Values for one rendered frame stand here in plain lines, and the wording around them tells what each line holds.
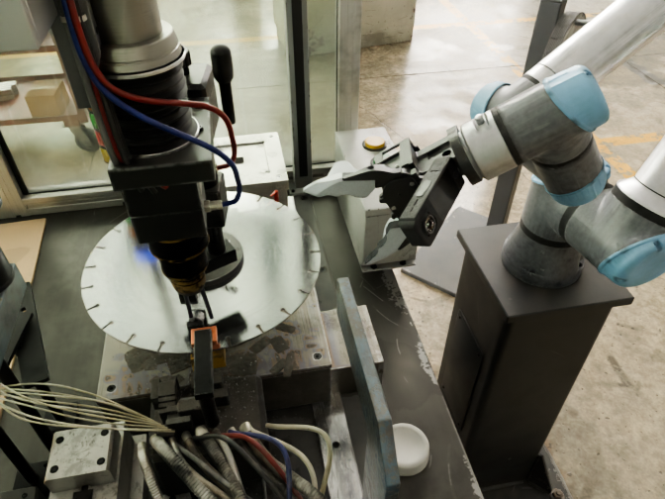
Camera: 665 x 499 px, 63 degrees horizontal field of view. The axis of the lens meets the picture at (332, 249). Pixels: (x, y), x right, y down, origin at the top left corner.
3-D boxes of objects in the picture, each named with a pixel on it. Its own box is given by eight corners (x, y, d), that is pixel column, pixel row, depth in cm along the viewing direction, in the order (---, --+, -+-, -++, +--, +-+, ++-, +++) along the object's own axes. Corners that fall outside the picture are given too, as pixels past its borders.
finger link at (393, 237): (383, 247, 82) (410, 200, 76) (384, 274, 77) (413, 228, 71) (363, 241, 81) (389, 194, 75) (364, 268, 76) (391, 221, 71)
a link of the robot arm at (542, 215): (558, 196, 106) (579, 134, 97) (609, 238, 97) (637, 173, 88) (507, 210, 103) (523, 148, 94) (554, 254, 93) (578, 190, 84)
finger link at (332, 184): (306, 171, 73) (374, 174, 73) (303, 197, 69) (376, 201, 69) (306, 150, 71) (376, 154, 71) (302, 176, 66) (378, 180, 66)
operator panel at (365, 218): (333, 189, 125) (333, 131, 115) (380, 184, 126) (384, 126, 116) (361, 272, 104) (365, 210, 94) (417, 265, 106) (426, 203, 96)
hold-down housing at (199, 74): (194, 206, 66) (159, 40, 53) (234, 206, 66) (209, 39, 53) (186, 235, 62) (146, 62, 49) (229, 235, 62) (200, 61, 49)
